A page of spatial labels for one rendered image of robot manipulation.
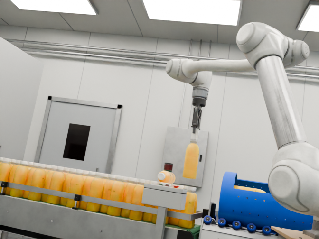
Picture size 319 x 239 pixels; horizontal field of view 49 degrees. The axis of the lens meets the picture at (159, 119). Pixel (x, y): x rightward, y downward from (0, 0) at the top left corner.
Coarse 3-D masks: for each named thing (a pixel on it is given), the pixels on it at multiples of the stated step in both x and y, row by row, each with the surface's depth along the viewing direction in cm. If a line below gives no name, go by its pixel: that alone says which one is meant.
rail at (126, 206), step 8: (0, 184) 213; (8, 184) 212; (16, 184) 210; (40, 192) 205; (48, 192) 203; (56, 192) 202; (64, 192) 201; (80, 200) 197; (88, 200) 195; (96, 200) 194; (104, 200) 193; (128, 208) 188; (136, 208) 187; (144, 208) 186; (152, 208) 185; (168, 216) 181; (176, 216) 180; (184, 216) 179
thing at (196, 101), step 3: (195, 99) 193; (198, 99) 192; (201, 99) 192; (204, 99) 193; (192, 102) 194; (195, 102) 192; (198, 102) 191; (201, 102) 191; (204, 102) 192; (195, 105) 195; (198, 105) 191; (201, 105) 193; (204, 105) 193; (198, 108) 190; (198, 111) 191
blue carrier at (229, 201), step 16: (224, 176) 189; (224, 192) 183; (240, 192) 181; (256, 192) 179; (224, 208) 182; (240, 208) 180; (256, 208) 177; (272, 208) 175; (256, 224) 180; (272, 224) 177; (288, 224) 174; (304, 224) 171
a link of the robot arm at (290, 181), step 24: (264, 24) 137; (240, 48) 139; (264, 48) 133; (264, 72) 131; (264, 96) 129; (288, 96) 124; (288, 120) 119; (288, 144) 115; (288, 168) 105; (312, 168) 105; (288, 192) 103; (312, 192) 102
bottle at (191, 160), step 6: (192, 144) 188; (186, 150) 189; (192, 150) 186; (198, 150) 188; (186, 156) 188; (192, 156) 186; (198, 156) 188; (186, 162) 186; (192, 162) 185; (186, 168) 186; (192, 168) 185; (186, 174) 185; (192, 174) 184
